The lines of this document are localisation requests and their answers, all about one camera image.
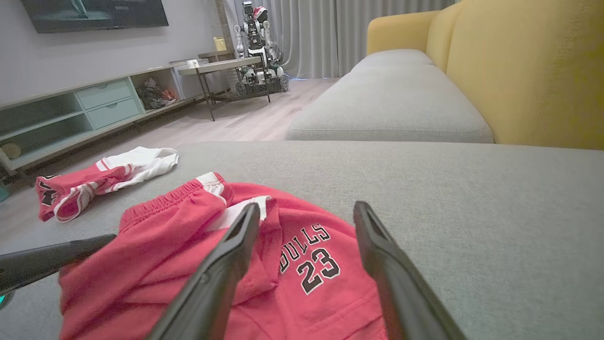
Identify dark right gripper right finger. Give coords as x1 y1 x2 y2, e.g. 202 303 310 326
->
353 201 468 340

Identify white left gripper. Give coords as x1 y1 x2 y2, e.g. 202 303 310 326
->
0 234 117 310

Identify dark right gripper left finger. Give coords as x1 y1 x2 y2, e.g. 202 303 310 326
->
146 203 261 340

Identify red Bulls 23 shorts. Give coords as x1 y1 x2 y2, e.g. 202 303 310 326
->
59 172 390 340

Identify red jersey with white sleeves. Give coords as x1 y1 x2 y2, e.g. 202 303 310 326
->
35 146 180 223

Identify large grey sofa ottoman cushion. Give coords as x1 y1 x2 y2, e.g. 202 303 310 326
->
0 141 604 340

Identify long pale green TV cabinet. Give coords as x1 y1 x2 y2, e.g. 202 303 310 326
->
0 64 208 173

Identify pale green cabinet drawer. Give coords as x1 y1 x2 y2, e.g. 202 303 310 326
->
75 79 133 111
85 98 142 130

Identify grey sofa seat cushion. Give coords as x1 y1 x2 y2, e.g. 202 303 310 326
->
285 50 495 144

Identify tangled clutter in cabinet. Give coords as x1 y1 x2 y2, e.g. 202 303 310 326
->
136 77 179 111

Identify grey side table black legs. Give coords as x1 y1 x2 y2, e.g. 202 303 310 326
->
177 57 272 122

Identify wheeled robot with red hat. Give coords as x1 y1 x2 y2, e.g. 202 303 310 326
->
234 1 290 95

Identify wall-mounted black television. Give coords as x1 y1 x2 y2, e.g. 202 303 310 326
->
20 0 169 34

